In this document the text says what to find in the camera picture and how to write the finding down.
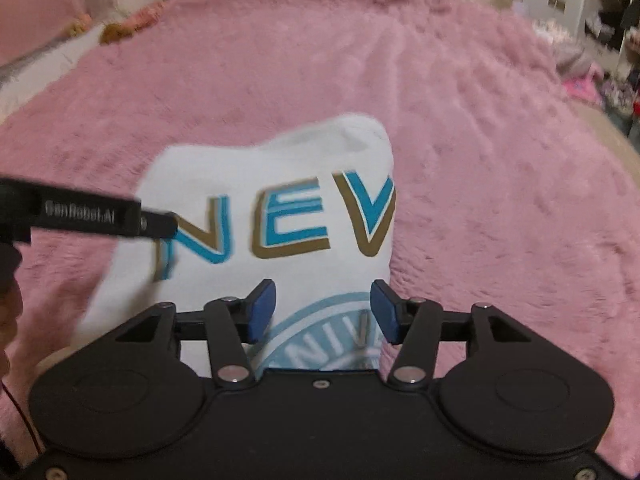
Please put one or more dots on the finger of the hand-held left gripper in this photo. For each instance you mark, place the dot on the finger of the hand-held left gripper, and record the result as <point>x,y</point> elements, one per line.
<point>160,225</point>

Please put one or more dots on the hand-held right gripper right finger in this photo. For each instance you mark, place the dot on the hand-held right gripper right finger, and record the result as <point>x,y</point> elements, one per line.
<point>385,312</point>

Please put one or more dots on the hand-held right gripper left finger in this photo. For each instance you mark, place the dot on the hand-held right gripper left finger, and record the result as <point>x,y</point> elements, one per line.
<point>262,310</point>

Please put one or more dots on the white printed t-shirt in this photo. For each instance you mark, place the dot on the white printed t-shirt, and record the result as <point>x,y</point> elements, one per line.
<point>300,160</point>

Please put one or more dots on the pile of patterned clothes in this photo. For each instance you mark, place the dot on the pile of patterned clothes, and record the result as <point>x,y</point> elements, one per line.
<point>575,60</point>

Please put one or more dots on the pile of black clothes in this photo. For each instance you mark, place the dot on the pile of black clothes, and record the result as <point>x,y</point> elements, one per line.
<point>607,15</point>

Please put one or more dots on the person's left hand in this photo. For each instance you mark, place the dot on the person's left hand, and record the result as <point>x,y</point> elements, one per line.
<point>9,320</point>

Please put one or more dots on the pink fluffy blanket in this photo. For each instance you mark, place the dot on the pink fluffy blanket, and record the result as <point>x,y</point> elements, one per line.
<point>475,185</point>

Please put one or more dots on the brown teddy bear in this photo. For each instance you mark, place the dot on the brown teddy bear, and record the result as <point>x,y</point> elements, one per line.
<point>114,33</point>

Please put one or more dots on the small yellow plush toy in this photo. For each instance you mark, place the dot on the small yellow plush toy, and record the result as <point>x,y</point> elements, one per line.
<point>79,24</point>

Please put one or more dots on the beige bed frame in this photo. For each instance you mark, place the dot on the beige bed frame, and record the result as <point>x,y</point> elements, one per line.
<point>615,130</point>

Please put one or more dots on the brass wall socket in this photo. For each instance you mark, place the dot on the brass wall socket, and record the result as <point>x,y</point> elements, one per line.
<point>556,3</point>

